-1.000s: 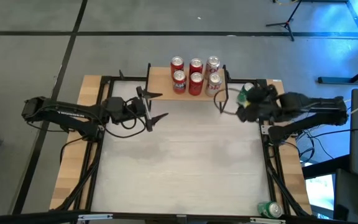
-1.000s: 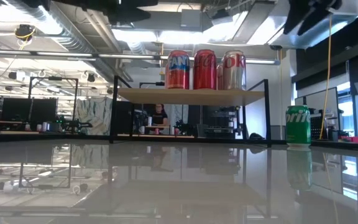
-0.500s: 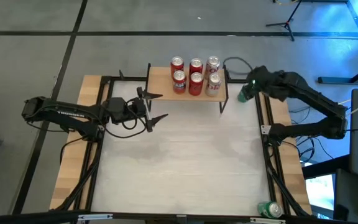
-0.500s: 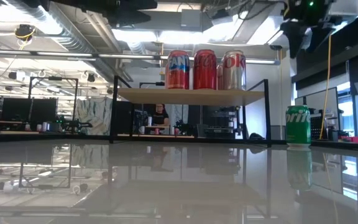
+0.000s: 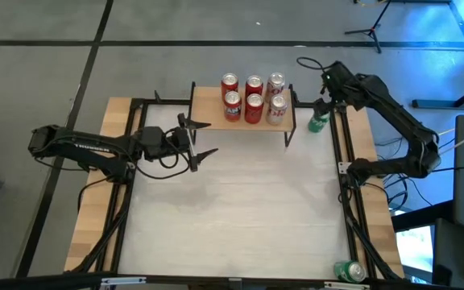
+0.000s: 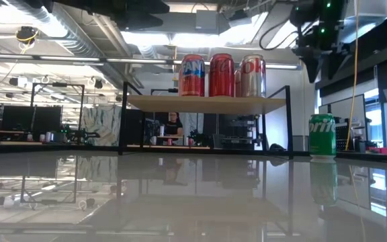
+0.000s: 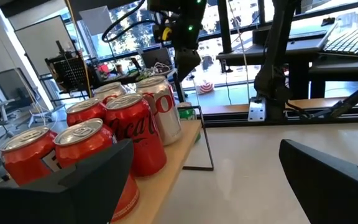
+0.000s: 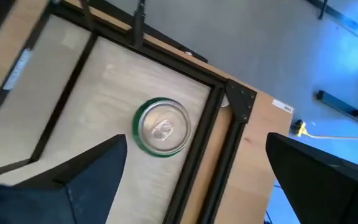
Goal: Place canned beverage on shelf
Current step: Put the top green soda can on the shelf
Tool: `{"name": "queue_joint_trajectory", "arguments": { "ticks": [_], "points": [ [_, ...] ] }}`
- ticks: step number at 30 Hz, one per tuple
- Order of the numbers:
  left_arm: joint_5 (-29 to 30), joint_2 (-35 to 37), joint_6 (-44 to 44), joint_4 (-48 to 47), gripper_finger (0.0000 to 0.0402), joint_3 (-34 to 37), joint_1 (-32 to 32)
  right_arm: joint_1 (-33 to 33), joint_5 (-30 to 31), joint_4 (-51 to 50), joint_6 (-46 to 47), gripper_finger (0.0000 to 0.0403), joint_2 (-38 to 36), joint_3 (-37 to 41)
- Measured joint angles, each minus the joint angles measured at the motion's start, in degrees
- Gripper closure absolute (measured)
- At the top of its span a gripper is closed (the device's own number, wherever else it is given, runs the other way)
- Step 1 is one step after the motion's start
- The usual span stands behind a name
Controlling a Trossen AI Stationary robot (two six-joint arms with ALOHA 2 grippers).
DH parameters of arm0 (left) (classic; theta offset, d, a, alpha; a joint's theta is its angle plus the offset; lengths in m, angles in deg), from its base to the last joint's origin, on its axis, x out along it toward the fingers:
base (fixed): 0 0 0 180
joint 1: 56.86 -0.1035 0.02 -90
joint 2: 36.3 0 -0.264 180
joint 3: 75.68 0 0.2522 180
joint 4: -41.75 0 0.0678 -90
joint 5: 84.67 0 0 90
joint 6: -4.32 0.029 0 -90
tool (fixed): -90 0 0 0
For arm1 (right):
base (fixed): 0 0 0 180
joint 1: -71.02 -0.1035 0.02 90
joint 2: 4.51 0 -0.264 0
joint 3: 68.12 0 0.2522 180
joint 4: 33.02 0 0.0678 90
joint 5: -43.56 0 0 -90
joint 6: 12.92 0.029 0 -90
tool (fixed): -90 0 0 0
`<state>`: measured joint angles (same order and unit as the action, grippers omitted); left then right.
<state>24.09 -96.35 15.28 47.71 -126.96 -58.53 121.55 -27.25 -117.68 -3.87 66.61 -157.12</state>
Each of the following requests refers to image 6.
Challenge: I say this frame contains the silver Diet Coke can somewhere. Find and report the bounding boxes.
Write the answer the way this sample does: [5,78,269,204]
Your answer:
[240,54,267,98]

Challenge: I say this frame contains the green white patterned panel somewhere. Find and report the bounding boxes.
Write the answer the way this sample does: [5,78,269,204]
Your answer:
[81,106,123,147]

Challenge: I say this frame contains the black and yellow cable reel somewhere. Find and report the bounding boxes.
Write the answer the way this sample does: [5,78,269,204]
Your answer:
[15,26,40,44]

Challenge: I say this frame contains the black cable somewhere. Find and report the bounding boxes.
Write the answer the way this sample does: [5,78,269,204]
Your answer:
[259,19,299,52]

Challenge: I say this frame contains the round silver ventilation duct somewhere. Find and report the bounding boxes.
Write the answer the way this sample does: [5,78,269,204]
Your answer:
[8,0,129,89]

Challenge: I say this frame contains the black machine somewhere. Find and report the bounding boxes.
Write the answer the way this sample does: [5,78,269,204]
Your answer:
[219,114,265,151]

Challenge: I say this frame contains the wooden shelf with black frame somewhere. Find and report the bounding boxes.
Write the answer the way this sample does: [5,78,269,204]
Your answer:
[118,81,294,159]

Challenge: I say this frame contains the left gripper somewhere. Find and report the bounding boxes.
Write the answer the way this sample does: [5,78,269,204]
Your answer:
[54,0,171,31]

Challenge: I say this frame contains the red Coke can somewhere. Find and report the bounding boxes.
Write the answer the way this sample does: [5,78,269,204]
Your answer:
[208,52,235,98]

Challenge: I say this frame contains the green Sprite can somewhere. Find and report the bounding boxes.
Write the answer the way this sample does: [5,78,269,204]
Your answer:
[308,113,337,159]

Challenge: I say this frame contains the red Fanta can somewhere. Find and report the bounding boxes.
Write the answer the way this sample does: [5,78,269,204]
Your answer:
[179,54,206,97]

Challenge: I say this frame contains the black aluminium table frame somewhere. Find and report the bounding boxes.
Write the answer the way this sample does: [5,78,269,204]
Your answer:
[0,143,387,165]

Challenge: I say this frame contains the black metal frame stand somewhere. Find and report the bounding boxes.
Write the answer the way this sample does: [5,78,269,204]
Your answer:
[29,82,86,144]

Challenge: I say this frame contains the black partition screen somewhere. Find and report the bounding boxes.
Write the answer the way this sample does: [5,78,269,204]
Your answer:
[0,104,62,134]

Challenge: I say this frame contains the long ceiling light bar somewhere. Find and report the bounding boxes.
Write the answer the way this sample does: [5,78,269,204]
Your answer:
[0,53,169,66]

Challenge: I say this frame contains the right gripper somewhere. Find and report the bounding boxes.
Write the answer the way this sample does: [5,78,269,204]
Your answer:
[290,0,353,84]

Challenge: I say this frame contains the person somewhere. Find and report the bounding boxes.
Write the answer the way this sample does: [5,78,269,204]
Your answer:
[164,112,184,146]

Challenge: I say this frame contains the silver soda can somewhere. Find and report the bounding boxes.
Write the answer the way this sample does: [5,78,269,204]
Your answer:
[233,68,243,98]

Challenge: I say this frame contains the white tabletop sheet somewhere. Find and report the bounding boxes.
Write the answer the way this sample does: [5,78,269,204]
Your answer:
[0,153,387,242]

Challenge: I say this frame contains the yellow hanging cable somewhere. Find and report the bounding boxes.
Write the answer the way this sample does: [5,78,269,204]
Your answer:
[344,0,361,151]

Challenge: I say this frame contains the black pegboard rack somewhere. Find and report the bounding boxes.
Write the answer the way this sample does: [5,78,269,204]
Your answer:
[334,117,372,152]

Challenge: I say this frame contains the rectangular metal duct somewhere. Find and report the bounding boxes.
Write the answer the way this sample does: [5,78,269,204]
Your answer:
[344,0,387,32]

